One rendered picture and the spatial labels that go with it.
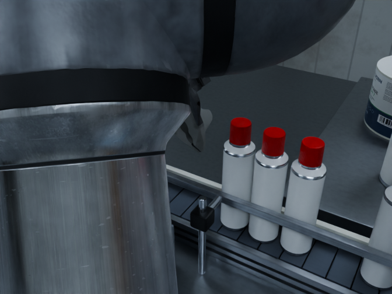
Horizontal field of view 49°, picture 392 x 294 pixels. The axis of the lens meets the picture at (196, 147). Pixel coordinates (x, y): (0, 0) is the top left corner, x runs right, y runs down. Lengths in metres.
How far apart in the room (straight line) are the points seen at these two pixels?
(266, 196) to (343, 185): 0.26
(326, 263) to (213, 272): 0.19
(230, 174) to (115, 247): 0.51
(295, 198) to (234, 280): 0.19
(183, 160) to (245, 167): 0.36
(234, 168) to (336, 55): 2.40
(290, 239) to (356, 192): 0.23
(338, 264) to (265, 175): 0.19
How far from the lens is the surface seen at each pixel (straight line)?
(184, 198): 0.83
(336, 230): 0.75
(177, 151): 1.05
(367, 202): 0.88
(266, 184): 0.66
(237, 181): 0.69
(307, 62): 3.06
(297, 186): 0.65
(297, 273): 0.72
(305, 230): 0.67
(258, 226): 0.72
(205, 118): 0.73
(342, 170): 0.95
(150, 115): 0.18
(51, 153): 0.18
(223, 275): 0.76
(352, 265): 0.75
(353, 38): 2.99
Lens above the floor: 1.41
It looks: 33 degrees down
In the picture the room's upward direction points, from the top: straight up
